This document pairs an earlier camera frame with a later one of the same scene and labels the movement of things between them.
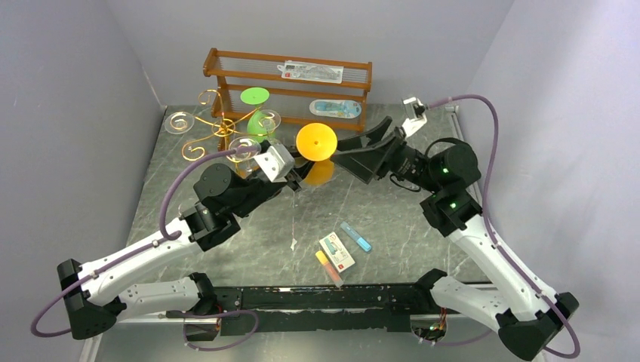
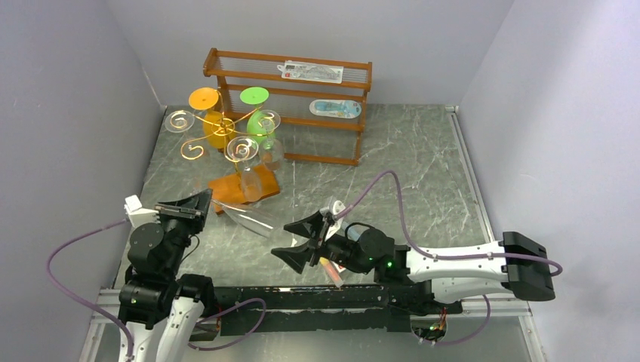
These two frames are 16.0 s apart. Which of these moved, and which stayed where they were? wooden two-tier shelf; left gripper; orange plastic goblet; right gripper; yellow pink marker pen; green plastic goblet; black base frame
Moved: orange plastic goblet; right gripper; left gripper
Stayed: wooden two-tier shelf; yellow pink marker pen; black base frame; green plastic goblet
